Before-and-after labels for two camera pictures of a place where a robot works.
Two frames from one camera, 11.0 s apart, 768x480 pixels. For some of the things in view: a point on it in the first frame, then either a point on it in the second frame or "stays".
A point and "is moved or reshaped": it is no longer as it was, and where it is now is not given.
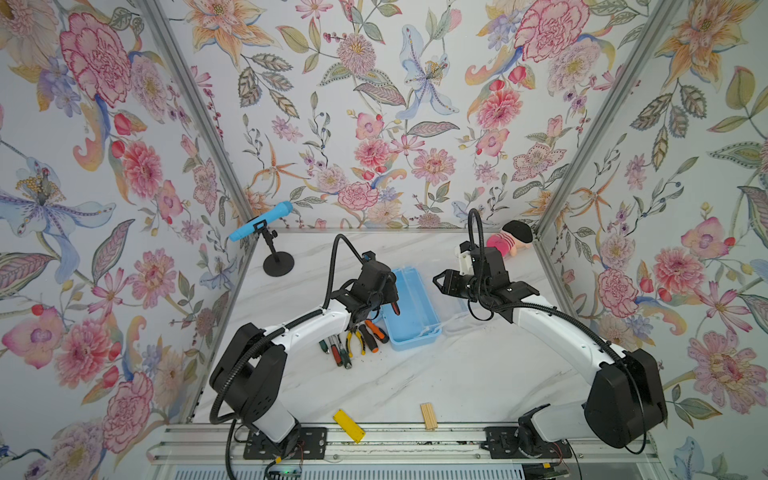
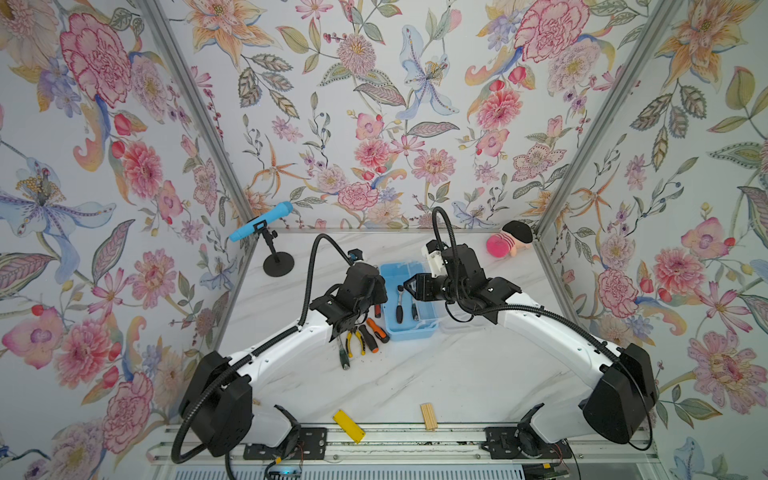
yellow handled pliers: (348, 342) stays
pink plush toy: (514, 235) stays
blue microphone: (286, 208) stays
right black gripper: (450, 280) to (422, 284)
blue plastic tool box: (416, 324) is moved or reshaped
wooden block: (429, 416) stays
